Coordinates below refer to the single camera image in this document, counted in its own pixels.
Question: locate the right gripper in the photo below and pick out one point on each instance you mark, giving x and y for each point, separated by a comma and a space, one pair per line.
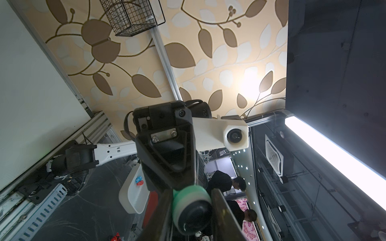
166, 144

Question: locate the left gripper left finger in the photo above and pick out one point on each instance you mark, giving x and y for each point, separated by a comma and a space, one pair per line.
160, 226

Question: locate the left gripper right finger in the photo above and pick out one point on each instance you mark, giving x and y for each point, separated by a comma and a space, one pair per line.
224, 224

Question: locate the green stamp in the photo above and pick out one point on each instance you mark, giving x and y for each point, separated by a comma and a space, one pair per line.
191, 209

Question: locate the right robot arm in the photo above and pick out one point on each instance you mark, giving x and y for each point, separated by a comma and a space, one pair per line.
82, 157

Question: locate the person in pink clothes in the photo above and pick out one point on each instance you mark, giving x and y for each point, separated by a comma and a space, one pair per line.
239, 208

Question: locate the person in black shirt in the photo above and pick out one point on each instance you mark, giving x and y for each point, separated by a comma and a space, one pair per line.
224, 182

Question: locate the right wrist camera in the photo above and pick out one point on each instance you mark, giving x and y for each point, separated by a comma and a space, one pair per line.
210, 134

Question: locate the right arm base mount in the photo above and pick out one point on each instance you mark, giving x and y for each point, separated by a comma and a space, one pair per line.
39, 184

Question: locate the right wire basket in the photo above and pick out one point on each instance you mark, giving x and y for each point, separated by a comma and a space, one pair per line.
130, 18

